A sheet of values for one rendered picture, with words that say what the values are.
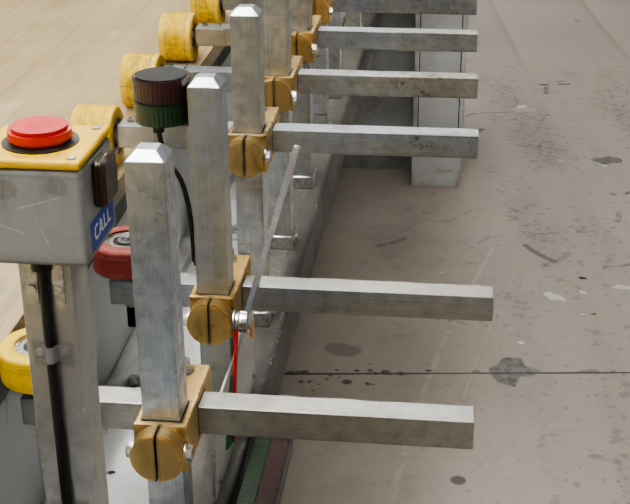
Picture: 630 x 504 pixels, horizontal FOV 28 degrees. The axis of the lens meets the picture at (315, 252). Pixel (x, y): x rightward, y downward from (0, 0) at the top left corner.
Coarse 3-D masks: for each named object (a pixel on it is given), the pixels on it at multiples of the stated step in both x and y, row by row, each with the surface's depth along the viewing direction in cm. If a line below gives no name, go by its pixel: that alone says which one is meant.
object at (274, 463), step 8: (272, 440) 141; (280, 440) 141; (272, 448) 140; (280, 448) 140; (272, 456) 138; (280, 456) 138; (272, 464) 137; (280, 464) 137; (264, 472) 136; (272, 472) 136; (280, 472) 136; (264, 480) 134; (272, 480) 134; (264, 488) 133; (272, 488) 133; (264, 496) 132; (272, 496) 132
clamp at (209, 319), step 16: (240, 256) 146; (240, 272) 142; (240, 288) 140; (192, 304) 137; (208, 304) 136; (224, 304) 136; (240, 304) 141; (192, 320) 136; (208, 320) 136; (224, 320) 135; (192, 336) 137; (208, 336) 137; (224, 336) 136
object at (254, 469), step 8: (256, 440) 141; (264, 440) 141; (256, 448) 140; (264, 448) 140; (256, 456) 138; (264, 456) 138; (248, 464) 137; (256, 464) 137; (248, 472) 136; (256, 472) 136; (248, 480) 134; (256, 480) 134; (248, 488) 133; (256, 488) 133; (240, 496) 132; (248, 496) 132
